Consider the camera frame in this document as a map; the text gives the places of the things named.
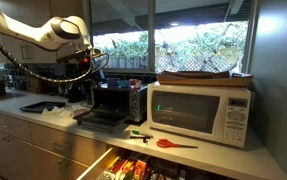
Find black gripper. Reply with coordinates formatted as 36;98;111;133
56;47;96;84

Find wooden cabinet drawer front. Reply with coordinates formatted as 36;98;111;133
29;122;113;167
0;109;33;143

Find open wooden drawer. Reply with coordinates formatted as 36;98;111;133
75;146;239;180

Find clear pen organizer tray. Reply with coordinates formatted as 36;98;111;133
97;155;152;180

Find dark blue bowl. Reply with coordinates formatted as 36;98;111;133
106;77;119;89

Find light blue bowl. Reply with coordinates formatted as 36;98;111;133
117;79;131;89

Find black baking tray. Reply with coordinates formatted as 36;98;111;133
19;100;67;114

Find red cup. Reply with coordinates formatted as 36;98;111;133
129;78;143;91

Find wooden upper cabinet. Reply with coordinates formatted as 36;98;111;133
0;31;58;65

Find silver toaster oven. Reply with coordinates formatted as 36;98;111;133
73;84;148;133

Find green capped marker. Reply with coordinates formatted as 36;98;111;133
131;129;154;139

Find small black tool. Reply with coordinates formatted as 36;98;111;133
129;134;151;144

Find wooden lower cabinet door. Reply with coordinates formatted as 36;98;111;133
29;144;91;180
0;128;35;180

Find white microwave oven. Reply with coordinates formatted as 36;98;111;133
146;81;253;149

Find large glass window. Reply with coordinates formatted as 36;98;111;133
89;0;261;75

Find wooden serving tray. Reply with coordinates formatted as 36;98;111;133
156;70;255;88

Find red handled scissors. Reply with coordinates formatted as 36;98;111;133
155;138;199;150

